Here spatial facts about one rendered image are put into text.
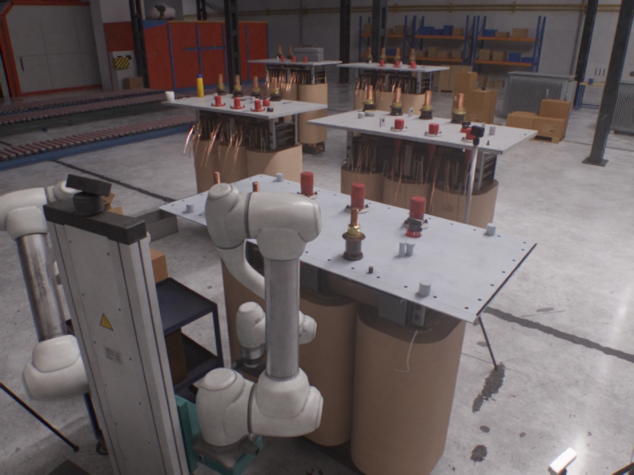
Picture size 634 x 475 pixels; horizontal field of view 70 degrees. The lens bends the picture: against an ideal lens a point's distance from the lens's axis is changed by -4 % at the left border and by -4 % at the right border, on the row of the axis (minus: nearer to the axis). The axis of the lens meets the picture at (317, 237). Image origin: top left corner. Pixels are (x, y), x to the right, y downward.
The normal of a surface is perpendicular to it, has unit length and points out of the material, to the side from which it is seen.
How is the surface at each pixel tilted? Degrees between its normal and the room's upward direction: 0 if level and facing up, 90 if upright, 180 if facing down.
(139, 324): 90
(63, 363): 52
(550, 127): 90
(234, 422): 84
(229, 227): 108
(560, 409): 0
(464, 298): 0
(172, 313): 0
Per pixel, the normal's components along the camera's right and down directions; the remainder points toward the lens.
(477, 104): -0.66, 0.31
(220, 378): -0.11, -0.91
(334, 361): 0.07, 0.40
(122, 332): -0.48, 0.36
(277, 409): -0.09, 0.19
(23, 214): 0.40, -0.13
